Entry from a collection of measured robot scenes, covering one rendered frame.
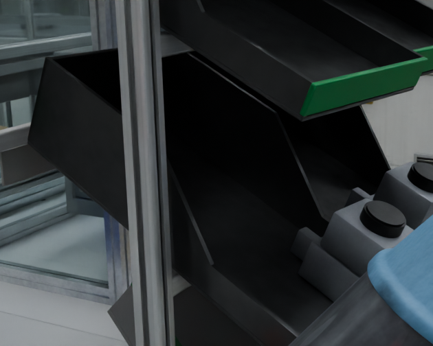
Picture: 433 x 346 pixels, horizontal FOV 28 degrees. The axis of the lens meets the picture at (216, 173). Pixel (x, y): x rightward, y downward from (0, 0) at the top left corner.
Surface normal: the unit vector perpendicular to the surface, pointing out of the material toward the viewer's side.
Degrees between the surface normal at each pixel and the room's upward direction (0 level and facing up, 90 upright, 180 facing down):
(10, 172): 90
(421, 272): 58
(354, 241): 90
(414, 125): 90
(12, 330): 0
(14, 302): 0
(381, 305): 64
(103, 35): 90
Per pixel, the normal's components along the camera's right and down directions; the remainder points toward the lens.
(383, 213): 0.29, -0.82
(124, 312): -0.65, 0.21
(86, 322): -0.04, -0.97
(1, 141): 0.86, 0.10
